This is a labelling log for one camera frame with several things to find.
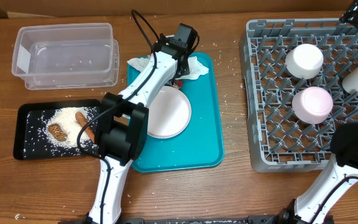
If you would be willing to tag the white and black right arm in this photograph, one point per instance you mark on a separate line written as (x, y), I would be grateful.
(338, 176)

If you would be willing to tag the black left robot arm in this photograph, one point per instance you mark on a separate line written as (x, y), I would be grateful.
(122, 124)

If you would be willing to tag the white ceramic bowl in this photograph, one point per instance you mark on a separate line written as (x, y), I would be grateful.
(304, 61)

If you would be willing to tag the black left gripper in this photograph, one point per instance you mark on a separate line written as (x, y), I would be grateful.
(183, 73)

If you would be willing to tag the clear plastic storage bin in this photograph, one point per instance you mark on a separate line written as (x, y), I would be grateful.
(66, 56)

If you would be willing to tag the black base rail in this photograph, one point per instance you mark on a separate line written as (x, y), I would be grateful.
(256, 219)

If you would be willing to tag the grey plastic dish rack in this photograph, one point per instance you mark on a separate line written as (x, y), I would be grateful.
(278, 140)

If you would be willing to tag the white napkin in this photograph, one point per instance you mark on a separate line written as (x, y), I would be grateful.
(197, 69)

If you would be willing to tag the white tissue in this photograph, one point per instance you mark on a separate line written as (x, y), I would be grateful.
(139, 63)

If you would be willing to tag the pile of white rice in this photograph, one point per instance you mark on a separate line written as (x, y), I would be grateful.
(71, 120)

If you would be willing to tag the brown patterned food piece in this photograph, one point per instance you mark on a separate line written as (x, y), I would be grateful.
(56, 131)

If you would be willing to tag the teal plastic tray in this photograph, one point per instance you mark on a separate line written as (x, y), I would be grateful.
(201, 142)

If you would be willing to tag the black plastic tray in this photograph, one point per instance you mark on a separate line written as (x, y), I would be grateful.
(30, 142)

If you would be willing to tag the red snack wrapper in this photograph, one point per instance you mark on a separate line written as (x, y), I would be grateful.
(175, 83)

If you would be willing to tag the pink bowl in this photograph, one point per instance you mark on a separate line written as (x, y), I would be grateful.
(312, 105)

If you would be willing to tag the large white plate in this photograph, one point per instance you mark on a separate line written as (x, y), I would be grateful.
(169, 113)

